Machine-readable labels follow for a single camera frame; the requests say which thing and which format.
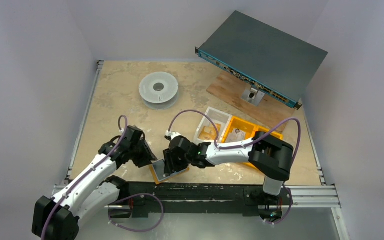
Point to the yellow plastic bin middle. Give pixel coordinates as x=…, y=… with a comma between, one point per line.
x=239, y=123

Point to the blue grey network switch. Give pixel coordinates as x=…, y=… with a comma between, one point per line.
x=270, y=60

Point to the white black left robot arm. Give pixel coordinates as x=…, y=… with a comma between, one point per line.
x=61, y=216

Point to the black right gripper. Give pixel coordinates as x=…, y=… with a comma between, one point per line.
x=171, y=158

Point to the yellow leather card holder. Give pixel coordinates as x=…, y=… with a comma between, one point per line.
x=158, y=174

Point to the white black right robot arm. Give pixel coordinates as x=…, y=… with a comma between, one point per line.
x=270, y=155

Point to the yellow plastic bin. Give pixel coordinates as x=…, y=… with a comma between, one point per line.
x=239, y=123
x=259, y=128

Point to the white card in bin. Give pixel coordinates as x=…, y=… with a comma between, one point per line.
x=236, y=135

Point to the brown wooden board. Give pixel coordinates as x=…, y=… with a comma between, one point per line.
x=229, y=89

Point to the gold credit cards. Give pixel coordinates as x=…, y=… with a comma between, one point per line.
x=207, y=133

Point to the white plastic bin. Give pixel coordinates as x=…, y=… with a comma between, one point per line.
x=219, y=118

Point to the yellow plastic bin right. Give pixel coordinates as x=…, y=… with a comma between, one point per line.
x=259, y=128

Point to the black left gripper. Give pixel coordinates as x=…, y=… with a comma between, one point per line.
x=147, y=156

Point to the grey metal stand bracket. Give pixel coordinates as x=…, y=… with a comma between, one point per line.
x=252, y=95

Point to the white filament spool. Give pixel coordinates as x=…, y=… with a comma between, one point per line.
x=159, y=90

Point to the aluminium frame rail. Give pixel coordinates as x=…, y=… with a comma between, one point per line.
x=65, y=182

